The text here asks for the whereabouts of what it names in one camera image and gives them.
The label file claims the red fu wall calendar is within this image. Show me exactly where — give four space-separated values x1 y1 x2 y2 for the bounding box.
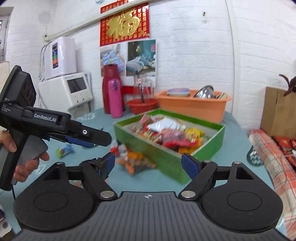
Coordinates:
99 1 157 87

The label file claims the green cardboard box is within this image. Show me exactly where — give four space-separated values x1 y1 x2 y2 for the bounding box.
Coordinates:
113 108 225 184

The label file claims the orange clear snack packet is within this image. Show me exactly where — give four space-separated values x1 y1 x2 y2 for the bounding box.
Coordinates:
116 152 157 175

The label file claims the pink thermos bottle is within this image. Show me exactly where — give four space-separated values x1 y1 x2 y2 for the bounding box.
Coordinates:
109 79 123 118

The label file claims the steel bowl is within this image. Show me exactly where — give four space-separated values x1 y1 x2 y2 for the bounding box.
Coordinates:
194 85 215 99

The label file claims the white snack bag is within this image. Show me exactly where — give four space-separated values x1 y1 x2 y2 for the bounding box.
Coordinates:
147 117 187 133

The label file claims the brown cardboard box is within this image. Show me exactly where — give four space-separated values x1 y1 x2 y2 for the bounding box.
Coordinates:
260 87 296 138

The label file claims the red plastic basket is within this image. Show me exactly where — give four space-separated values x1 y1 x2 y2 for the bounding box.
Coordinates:
125 98 159 114

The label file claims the white water purifier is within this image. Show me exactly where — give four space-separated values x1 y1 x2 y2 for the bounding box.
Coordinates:
44 37 77 80

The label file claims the white appliance with screen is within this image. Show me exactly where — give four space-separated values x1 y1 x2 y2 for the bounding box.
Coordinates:
38 72 93 118

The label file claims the lidded container blue lid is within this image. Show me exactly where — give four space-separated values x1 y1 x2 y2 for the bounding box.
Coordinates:
167 88 190 96

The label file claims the dark purple plant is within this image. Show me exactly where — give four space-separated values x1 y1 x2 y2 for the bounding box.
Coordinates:
279 74 296 97

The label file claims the yellow egg cake bag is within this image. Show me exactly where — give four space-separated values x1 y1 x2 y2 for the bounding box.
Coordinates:
185 128 205 139

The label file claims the red lion snack bag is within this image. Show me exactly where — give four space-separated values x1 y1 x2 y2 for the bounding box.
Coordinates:
162 138 199 149

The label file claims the person's left hand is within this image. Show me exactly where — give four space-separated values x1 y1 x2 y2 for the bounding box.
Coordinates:
0 129 50 183

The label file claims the red thermos jug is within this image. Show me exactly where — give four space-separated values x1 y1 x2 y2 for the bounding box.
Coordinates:
102 64 119 114

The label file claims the orange plastic basin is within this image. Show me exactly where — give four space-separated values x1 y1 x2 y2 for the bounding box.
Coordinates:
155 89 231 123

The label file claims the pink nut snack bag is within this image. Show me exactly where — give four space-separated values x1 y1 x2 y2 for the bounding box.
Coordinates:
139 114 154 130

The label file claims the plaid blanket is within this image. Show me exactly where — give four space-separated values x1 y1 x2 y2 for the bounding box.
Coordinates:
249 130 295 240

